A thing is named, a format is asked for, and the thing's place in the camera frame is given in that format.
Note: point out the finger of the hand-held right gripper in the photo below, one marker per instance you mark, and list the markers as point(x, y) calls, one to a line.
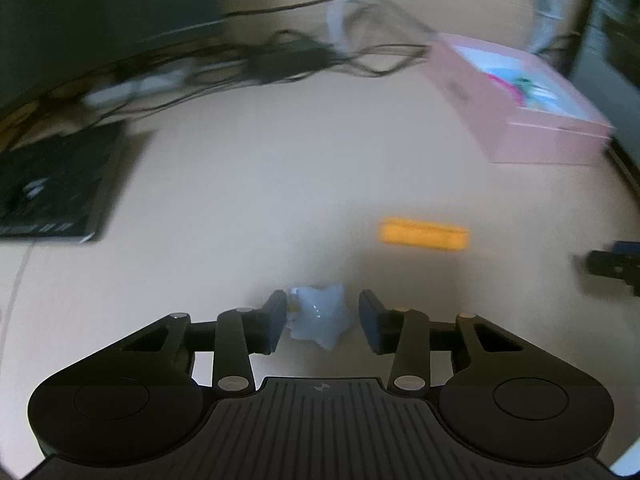
point(615, 264)

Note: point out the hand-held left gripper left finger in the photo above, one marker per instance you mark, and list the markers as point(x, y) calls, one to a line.
point(275, 321)

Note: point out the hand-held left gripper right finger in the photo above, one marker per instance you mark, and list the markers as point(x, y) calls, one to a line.
point(371, 321)

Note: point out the white star toy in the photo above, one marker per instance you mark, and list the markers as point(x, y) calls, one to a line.
point(320, 317)

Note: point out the yellow toy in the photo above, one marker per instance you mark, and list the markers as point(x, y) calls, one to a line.
point(425, 234)

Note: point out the pink cardboard box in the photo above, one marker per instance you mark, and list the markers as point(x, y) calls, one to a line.
point(480, 110)

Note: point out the computer case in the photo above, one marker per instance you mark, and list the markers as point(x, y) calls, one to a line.
point(607, 40)

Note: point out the blue packet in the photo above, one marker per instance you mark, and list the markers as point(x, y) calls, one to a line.
point(500, 69)

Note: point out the black power adapter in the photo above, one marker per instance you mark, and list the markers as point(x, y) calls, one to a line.
point(290, 60)

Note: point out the black book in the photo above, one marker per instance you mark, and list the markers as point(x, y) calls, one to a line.
point(50, 185)

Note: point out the white power strip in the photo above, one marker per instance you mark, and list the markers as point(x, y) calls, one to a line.
point(135, 85)

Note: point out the dark monitor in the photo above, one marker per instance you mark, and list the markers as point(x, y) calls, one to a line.
point(100, 10)

